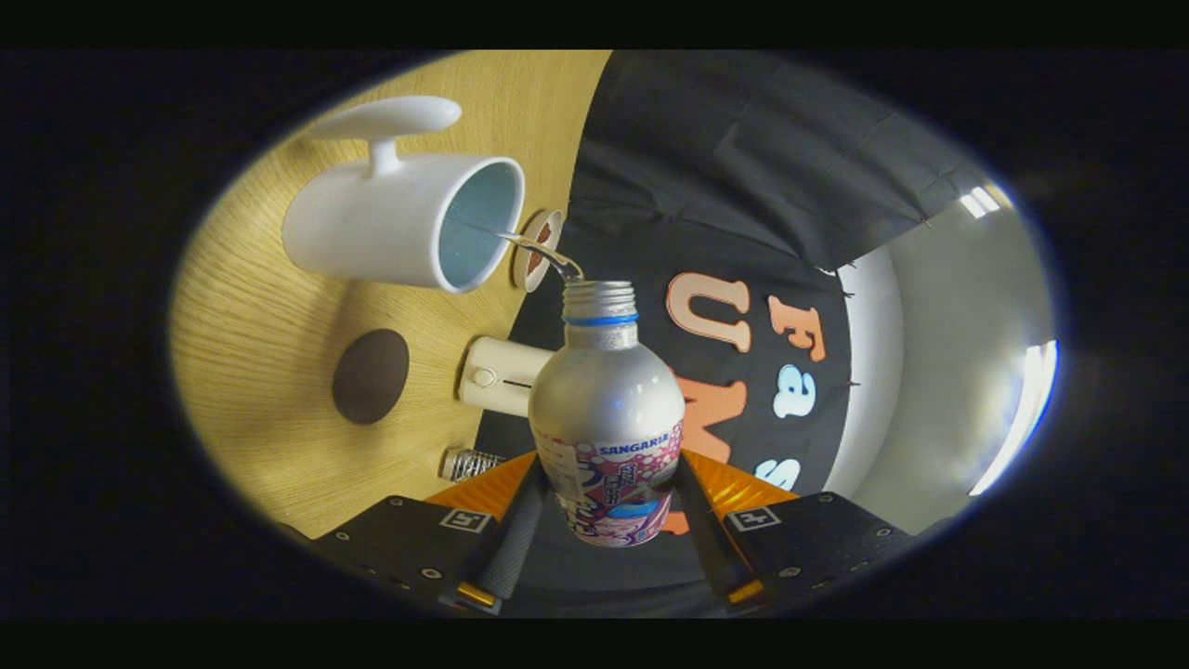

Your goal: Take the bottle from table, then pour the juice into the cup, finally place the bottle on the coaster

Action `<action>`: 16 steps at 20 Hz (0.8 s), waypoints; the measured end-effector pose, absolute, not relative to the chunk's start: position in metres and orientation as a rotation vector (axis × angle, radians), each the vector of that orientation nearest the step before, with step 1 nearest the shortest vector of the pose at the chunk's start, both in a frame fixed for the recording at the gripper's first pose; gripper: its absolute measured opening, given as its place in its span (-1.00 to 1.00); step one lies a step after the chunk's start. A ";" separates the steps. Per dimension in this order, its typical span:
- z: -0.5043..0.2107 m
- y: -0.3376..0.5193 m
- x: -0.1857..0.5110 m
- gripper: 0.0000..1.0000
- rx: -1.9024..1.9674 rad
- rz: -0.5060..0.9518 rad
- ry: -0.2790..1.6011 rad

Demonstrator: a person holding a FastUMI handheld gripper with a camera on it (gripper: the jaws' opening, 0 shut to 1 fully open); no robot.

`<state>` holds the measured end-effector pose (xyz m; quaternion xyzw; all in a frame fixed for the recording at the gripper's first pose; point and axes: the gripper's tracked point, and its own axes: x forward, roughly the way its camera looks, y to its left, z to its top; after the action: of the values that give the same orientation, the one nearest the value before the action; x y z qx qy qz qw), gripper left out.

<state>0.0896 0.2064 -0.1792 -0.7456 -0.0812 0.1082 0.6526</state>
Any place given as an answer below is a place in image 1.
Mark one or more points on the wooden table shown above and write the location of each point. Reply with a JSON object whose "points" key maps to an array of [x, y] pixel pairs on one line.
{"points": [[251, 372]]}

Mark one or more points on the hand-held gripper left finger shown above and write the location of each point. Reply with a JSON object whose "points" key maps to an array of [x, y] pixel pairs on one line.
{"points": [[511, 548]]}

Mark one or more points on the white oval plate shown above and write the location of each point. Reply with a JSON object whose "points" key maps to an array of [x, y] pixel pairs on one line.
{"points": [[520, 274]]}

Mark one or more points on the dark round coaster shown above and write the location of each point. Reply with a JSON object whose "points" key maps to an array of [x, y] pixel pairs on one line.
{"points": [[370, 376]]}

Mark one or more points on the white cup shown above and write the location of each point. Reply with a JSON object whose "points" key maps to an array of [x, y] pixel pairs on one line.
{"points": [[372, 223]]}

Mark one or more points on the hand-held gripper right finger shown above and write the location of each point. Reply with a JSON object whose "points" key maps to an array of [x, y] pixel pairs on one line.
{"points": [[711, 544]]}

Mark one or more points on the silver juice bottle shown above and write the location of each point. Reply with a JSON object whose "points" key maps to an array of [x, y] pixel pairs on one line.
{"points": [[604, 400]]}

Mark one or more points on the reddish brown snack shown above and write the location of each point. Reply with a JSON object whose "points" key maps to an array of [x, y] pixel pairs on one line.
{"points": [[536, 261], [544, 232]]}

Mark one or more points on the ceiling light panel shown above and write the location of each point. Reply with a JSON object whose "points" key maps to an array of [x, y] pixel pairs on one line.
{"points": [[978, 202]]}

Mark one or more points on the white toaster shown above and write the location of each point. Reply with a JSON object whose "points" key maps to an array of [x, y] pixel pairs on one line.
{"points": [[497, 376]]}

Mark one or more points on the black backdrop cloth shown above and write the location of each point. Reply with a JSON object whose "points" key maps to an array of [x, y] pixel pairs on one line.
{"points": [[743, 139]]}

